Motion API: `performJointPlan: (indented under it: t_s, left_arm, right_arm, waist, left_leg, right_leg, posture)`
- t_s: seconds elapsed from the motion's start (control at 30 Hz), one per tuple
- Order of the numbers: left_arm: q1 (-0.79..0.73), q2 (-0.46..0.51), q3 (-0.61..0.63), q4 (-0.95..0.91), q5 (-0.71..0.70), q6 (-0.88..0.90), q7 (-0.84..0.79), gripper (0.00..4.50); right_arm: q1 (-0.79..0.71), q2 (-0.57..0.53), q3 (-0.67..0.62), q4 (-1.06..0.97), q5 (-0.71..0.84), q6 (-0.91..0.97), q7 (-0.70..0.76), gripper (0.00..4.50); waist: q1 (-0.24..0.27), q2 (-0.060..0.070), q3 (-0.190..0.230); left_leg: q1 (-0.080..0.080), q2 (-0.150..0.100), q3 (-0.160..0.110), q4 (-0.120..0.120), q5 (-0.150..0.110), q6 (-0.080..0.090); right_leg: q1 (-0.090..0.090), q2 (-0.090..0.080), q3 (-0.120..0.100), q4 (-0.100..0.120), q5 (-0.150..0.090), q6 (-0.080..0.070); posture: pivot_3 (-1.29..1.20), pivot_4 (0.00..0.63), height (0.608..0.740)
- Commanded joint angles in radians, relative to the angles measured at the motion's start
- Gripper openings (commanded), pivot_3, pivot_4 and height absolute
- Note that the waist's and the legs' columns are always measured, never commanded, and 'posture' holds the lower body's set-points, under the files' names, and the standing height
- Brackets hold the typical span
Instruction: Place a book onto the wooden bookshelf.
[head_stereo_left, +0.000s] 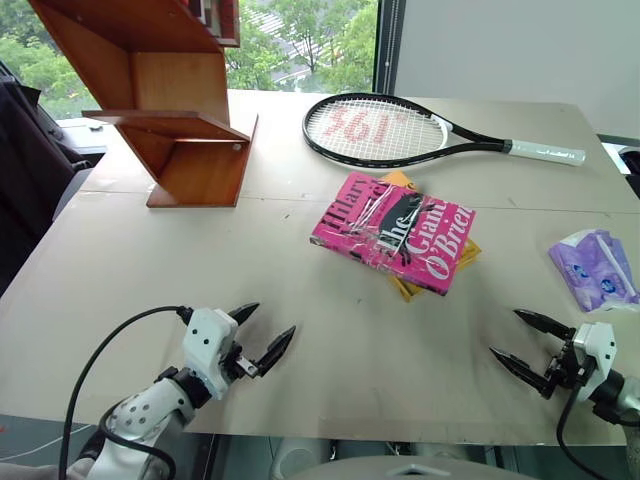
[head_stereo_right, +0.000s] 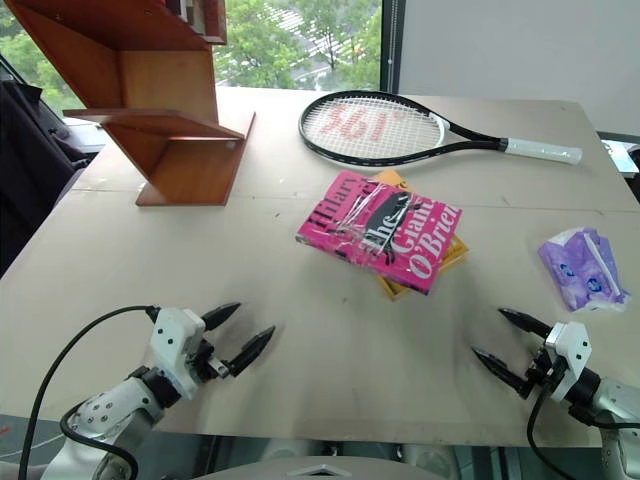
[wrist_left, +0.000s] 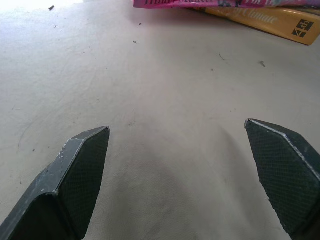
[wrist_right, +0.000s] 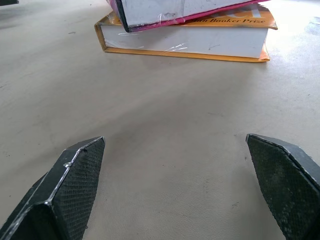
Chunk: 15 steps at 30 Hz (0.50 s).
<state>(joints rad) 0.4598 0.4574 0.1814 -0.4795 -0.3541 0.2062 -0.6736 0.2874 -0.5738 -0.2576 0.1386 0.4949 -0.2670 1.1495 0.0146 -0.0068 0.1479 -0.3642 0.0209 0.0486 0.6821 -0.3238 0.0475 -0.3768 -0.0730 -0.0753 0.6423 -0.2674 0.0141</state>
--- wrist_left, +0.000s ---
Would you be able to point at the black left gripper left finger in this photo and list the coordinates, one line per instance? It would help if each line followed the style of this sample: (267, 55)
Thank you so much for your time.
(65, 190)

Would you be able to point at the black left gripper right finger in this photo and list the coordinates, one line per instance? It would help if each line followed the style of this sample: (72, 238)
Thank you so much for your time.
(287, 175)

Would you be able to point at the yellow hardcover book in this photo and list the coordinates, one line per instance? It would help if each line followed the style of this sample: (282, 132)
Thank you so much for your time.
(270, 21)

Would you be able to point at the pink paperback book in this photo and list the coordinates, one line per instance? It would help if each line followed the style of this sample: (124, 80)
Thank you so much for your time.
(190, 3)

